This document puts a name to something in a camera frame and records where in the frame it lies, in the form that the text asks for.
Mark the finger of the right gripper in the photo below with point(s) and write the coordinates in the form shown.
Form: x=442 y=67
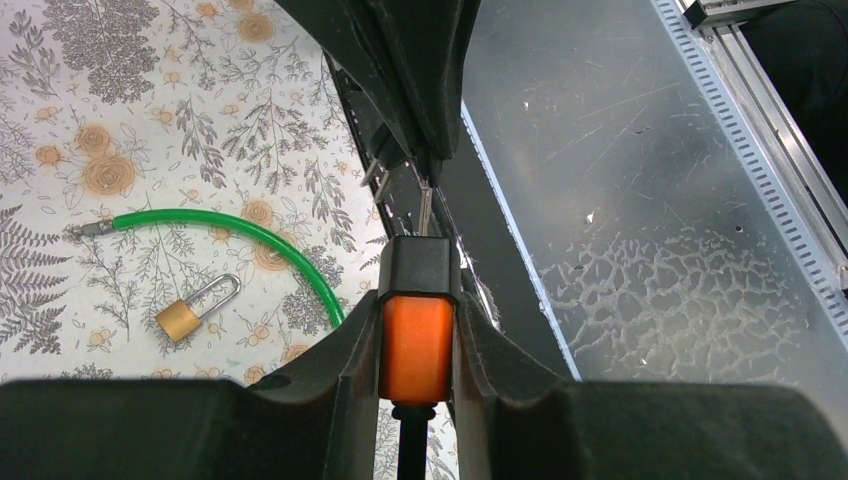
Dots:
x=351 y=35
x=425 y=45

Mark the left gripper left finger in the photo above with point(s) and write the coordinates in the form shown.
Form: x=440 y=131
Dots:
x=313 y=418

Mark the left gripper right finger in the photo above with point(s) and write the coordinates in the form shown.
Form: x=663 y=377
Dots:
x=516 y=419

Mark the orange black padlock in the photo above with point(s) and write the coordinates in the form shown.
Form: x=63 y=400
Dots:
x=418 y=291

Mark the brass padlock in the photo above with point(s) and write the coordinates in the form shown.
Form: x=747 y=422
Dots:
x=183 y=316

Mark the floral table mat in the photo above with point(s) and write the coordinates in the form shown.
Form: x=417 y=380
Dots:
x=116 y=107

